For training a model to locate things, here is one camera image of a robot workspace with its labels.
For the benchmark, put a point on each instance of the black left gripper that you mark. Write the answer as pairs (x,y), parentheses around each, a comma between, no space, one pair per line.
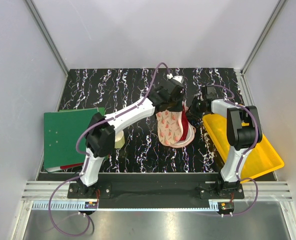
(179,107)

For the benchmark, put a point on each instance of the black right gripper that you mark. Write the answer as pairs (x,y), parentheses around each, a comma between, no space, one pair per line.
(191,111)

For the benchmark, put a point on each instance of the pink floral mesh laundry bag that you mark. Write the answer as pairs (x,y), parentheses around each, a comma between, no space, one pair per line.
(169,129)

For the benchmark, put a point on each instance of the red lace bra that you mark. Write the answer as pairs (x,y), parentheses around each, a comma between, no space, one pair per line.
(185,127)

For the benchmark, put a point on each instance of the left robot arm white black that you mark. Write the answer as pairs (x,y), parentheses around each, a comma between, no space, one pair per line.
(98,140)

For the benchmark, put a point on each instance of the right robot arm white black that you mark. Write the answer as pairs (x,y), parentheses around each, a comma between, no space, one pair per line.
(243,133)

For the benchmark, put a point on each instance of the cream ceramic mug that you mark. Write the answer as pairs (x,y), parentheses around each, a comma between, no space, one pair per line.
(119,140)

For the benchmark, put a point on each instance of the yellow plastic tray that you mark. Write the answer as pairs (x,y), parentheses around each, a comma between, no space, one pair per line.
(262,160)

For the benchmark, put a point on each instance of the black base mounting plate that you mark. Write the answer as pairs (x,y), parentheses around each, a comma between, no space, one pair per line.
(145,193)

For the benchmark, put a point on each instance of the green binder folder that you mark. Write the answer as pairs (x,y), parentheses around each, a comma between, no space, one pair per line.
(62,130)

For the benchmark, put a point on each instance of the red folder under binder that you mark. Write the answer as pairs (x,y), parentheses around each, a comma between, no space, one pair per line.
(70,166)

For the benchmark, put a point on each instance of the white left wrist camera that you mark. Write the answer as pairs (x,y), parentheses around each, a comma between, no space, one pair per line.
(178,79)

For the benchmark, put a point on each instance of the aluminium rail frame front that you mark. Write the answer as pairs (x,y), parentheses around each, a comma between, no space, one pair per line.
(170,212)

